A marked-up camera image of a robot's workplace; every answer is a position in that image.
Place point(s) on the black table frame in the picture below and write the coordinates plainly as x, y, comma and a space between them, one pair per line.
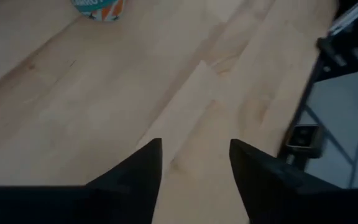
303, 102

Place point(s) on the small black table camera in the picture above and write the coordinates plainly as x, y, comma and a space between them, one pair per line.
303, 140

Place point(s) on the carrot print can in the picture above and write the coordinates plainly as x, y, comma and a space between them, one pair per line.
101, 9

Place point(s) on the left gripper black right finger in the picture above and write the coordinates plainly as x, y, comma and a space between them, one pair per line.
253, 180

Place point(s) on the silver aluminium extrusion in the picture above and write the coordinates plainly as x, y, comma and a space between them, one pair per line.
353, 15

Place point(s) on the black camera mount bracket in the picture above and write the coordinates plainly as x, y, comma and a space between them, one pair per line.
346, 53

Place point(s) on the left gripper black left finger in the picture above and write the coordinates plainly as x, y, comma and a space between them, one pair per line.
145, 177

